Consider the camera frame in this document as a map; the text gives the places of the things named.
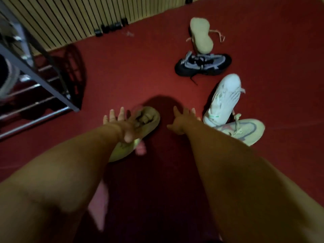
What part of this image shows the person's left hand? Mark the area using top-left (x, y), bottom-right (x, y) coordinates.
top-left (103, 107), bottom-right (143, 144)

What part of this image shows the person's right hand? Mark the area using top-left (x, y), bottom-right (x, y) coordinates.
top-left (167, 106), bottom-right (202, 136)

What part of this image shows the person's right forearm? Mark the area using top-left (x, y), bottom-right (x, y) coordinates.
top-left (181, 121), bottom-right (324, 243)

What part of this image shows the person's left forearm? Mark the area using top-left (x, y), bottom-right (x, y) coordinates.
top-left (0, 123), bottom-right (125, 243)

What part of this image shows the black and grey sneaker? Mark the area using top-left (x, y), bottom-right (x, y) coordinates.
top-left (174, 50), bottom-right (232, 85)

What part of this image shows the white pastel-striped sneaker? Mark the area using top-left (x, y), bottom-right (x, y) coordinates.
top-left (214, 113), bottom-right (266, 146)

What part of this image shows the beige-soled shoe with laces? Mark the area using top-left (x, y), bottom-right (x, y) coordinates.
top-left (186, 17), bottom-right (226, 55)

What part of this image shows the grey metal shoe rack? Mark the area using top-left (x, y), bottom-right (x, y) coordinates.
top-left (0, 0), bottom-right (81, 141)

